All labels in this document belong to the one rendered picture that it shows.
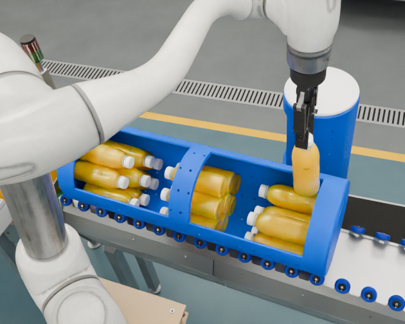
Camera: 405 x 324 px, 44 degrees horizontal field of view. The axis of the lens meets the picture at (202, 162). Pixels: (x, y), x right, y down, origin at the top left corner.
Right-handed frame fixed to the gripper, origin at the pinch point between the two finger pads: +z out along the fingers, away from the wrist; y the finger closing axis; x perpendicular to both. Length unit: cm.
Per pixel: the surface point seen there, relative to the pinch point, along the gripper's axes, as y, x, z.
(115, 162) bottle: -3, 60, 30
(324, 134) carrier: 49, 5, 52
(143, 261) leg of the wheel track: 4, 73, 114
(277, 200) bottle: 2.1, 7.5, 34.1
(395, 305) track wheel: -11, -31, 49
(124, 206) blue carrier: -14, 51, 35
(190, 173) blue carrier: -4.1, 31.5, 23.1
